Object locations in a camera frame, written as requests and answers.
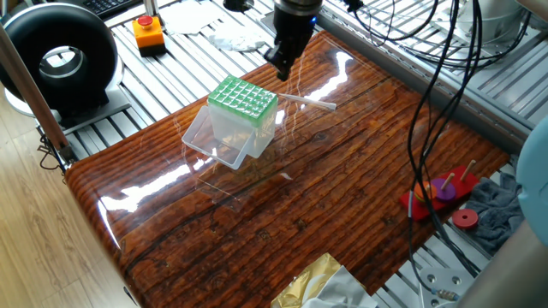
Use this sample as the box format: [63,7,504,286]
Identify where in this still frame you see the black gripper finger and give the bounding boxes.
[277,44,303,82]
[263,43,284,66]

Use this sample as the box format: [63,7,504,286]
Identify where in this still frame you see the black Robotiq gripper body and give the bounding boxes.
[272,2,324,47]

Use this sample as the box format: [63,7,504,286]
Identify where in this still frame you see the large clear pipette tip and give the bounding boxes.
[277,92,337,112]

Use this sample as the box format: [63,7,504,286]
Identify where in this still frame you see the clear pipette box green rack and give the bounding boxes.
[181,74,279,171]

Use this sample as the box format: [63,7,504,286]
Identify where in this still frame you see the silver platform scale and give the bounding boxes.
[259,10,280,38]

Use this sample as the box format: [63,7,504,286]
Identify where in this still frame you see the white crumpled tissue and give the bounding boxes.
[208,23,266,53]

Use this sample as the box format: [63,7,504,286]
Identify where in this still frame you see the black round foot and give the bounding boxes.
[222,0,256,13]

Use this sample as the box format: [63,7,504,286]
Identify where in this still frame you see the white paper sheet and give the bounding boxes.
[160,0,224,36]

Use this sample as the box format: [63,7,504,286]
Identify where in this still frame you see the orange emergency stop button box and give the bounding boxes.
[131,15,168,58]

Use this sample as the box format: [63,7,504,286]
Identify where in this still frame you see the wood grain table mat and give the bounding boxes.
[63,29,510,308]

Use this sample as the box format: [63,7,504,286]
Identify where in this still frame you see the black keyboard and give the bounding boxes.
[80,0,142,19]

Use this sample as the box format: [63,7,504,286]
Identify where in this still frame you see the red peg toy base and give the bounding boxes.
[400,165,480,222]

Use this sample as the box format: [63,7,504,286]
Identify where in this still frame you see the gold tissue pack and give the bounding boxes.
[270,252,378,308]

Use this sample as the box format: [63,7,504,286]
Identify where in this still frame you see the red toy disc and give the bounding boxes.
[451,208,480,230]

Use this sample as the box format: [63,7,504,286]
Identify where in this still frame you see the brown slanted pole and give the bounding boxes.
[0,25,74,163]

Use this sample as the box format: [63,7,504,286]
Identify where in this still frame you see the grey cloth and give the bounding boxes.
[464,153,527,258]

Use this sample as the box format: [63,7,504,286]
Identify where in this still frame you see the silver metal post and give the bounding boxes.
[143,0,163,27]

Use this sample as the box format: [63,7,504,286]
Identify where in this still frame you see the orange topped ring stack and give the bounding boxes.
[413,181,438,204]

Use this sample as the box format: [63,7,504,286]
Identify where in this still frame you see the purple toy ring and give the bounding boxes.
[430,177,457,203]

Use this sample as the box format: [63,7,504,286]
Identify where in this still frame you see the thin black cord loop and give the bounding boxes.
[36,132,68,172]

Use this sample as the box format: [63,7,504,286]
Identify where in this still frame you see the black ring-shaped device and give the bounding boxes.
[0,2,132,129]

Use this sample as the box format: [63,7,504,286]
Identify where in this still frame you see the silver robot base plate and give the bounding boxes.
[418,267,476,308]

